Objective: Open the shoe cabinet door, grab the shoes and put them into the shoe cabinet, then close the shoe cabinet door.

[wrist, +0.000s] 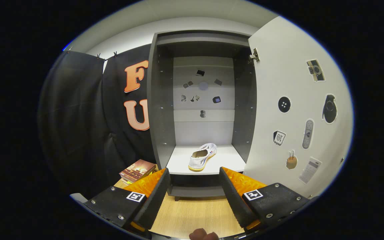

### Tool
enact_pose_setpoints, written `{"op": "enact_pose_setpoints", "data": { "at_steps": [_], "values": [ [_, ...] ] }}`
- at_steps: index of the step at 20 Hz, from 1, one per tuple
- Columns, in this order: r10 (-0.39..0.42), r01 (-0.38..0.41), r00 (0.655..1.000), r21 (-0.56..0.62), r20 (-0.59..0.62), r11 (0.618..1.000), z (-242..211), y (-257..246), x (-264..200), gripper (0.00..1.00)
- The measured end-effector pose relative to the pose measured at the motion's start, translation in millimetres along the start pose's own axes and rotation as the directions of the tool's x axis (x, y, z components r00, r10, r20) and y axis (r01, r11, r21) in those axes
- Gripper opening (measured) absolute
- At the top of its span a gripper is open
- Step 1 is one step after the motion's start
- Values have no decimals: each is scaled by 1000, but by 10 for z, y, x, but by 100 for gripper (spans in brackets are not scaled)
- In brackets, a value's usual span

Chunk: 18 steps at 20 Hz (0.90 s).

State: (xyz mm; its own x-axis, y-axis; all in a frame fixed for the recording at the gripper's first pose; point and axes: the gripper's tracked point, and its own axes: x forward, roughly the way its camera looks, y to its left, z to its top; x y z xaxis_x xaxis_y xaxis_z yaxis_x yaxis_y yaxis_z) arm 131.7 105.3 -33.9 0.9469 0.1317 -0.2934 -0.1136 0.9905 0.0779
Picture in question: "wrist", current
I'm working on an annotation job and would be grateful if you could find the black backdrop cloth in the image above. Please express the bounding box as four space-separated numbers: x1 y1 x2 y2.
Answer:
38 43 157 200

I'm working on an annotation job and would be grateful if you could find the dark grey shoe cabinet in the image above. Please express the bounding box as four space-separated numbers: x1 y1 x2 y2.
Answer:
146 29 257 201

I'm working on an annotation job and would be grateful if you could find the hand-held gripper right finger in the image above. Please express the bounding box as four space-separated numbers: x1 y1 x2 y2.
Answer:
219 166 312 234

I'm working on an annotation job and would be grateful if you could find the white canvas shoe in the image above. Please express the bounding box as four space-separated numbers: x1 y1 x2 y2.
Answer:
188 143 217 172

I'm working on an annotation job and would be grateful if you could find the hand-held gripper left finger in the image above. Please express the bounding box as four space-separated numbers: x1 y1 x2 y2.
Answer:
84 168 171 235

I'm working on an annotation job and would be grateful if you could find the row of black cloth clips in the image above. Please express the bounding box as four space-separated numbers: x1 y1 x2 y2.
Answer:
96 51 118 60

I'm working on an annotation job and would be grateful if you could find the brown cover book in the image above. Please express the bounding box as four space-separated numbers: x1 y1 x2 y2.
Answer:
119 159 157 183

